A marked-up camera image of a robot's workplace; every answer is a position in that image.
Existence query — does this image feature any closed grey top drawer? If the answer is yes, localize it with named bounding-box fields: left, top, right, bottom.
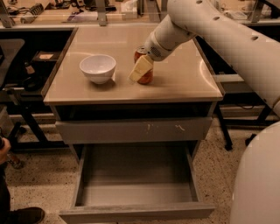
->
left=55, top=117, right=213, bottom=144

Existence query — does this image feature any brown shoe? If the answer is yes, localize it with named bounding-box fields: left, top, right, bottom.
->
left=10, top=206, right=45, bottom=224

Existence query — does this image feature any open grey middle drawer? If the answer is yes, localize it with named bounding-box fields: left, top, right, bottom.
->
left=59, top=143, right=214, bottom=224

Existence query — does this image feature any red coke can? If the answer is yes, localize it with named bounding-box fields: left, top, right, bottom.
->
left=134, top=45, right=153, bottom=85

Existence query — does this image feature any black table leg right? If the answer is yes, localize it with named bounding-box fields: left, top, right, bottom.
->
left=215, top=105, right=233, bottom=151

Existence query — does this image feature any black office chair base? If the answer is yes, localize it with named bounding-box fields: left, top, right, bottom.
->
left=245, top=134, right=257, bottom=146

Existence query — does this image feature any plastic bottle on floor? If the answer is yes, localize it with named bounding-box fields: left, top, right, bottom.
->
left=7, top=153, right=24, bottom=169

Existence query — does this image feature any grey drawer cabinet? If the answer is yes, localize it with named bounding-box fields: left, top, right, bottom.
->
left=40, top=24, right=226, bottom=224

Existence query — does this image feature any white bowl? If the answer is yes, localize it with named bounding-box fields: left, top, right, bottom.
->
left=80, top=54, right=116, bottom=84

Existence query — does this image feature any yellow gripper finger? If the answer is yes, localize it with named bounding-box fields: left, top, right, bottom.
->
left=129, top=55, right=153, bottom=83

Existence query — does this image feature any person's dark trouser leg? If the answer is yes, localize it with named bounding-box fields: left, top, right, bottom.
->
left=0, top=173, right=11, bottom=224

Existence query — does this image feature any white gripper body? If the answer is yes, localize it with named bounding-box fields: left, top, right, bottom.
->
left=143, top=31, right=173, bottom=61

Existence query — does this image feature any black desk frame left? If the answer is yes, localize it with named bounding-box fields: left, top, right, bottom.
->
left=0, top=88, right=68, bottom=153

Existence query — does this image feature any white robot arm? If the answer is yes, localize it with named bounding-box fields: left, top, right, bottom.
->
left=129, top=0, right=280, bottom=224

